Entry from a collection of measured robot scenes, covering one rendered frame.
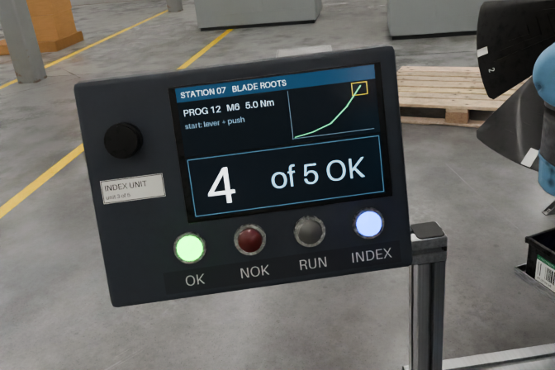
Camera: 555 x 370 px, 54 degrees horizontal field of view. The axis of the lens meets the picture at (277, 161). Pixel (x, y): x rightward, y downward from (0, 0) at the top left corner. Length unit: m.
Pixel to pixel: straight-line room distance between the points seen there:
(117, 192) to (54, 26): 8.24
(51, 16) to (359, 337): 7.35
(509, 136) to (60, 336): 1.81
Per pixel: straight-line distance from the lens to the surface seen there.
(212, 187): 0.44
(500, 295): 2.26
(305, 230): 0.45
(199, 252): 0.45
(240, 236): 0.45
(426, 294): 0.60
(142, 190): 0.45
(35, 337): 2.37
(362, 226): 0.45
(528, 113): 1.06
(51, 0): 8.68
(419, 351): 0.64
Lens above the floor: 1.35
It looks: 24 degrees down
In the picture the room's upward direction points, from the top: 6 degrees counter-clockwise
